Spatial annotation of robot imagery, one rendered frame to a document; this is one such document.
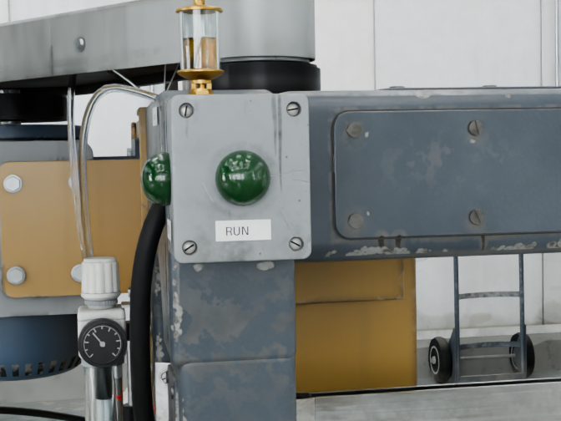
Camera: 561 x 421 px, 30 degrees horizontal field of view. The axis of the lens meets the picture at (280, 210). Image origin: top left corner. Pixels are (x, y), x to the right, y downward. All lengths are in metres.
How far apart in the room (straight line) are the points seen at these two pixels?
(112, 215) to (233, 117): 0.44
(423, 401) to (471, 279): 5.38
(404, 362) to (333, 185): 0.36
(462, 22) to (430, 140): 5.55
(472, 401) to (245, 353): 0.27
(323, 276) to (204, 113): 0.34
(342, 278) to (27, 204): 0.30
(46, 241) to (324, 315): 0.26
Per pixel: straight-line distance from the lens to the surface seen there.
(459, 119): 0.64
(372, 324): 0.94
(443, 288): 6.15
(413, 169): 0.64
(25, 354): 1.04
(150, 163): 0.57
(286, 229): 0.57
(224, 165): 0.55
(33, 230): 0.99
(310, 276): 0.87
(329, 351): 0.94
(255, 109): 0.56
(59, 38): 0.88
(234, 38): 0.74
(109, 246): 0.99
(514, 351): 6.18
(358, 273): 0.88
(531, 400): 0.85
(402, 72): 6.04
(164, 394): 0.82
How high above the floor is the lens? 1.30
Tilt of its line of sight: 3 degrees down
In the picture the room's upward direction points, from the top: 1 degrees counter-clockwise
